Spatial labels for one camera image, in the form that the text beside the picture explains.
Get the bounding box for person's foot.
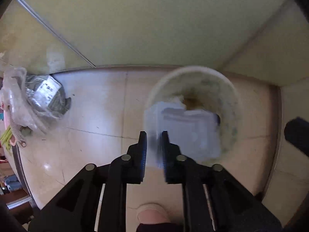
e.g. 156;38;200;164
136;203;169;226

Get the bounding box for white plastic bucket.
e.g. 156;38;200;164
143;65;242;165

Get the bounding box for pink basket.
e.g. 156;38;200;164
0;101;18;148

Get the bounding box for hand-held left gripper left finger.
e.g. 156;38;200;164
28;131;148;232

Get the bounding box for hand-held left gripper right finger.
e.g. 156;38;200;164
161;130;283;232

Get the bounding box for green beans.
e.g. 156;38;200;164
0;126;14;155

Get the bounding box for clear bag with grey packages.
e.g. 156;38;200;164
0;68;71;134

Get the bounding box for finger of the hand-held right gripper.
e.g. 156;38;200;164
284;117;309;159

